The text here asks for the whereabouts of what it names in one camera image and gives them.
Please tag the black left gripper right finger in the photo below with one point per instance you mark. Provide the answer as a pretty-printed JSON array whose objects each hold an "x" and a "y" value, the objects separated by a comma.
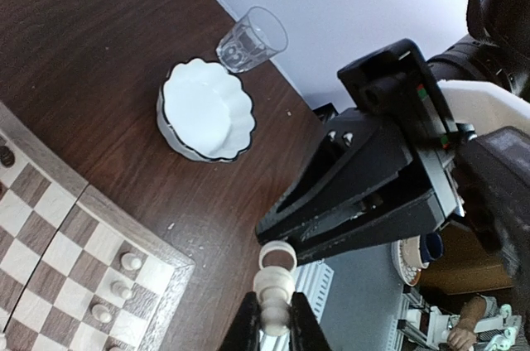
[{"x": 305, "y": 331}]

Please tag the wooden chess board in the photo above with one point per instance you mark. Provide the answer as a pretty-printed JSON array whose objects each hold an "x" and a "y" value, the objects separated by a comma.
[{"x": 61, "y": 243}]

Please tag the white rook chess piece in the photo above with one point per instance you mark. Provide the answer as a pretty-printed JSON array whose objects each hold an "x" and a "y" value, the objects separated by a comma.
[{"x": 274, "y": 286}]

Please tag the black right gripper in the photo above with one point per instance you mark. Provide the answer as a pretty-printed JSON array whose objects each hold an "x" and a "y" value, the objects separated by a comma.
[{"x": 382, "y": 171}]

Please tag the clear drinking glass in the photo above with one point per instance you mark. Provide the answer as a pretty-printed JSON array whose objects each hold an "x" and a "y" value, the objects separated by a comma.
[{"x": 254, "y": 39}]

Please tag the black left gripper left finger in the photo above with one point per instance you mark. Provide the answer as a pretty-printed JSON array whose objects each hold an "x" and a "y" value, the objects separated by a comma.
[{"x": 243, "y": 333}]

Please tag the white pawn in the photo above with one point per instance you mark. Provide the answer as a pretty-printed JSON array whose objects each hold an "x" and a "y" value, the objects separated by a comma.
[
  {"x": 101, "y": 313},
  {"x": 130, "y": 261},
  {"x": 122, "y": 290}
]

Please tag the white scalloped ceramic bowl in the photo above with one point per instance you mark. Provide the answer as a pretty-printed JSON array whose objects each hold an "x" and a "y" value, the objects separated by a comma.
[{"x": 204, "y": 114}]

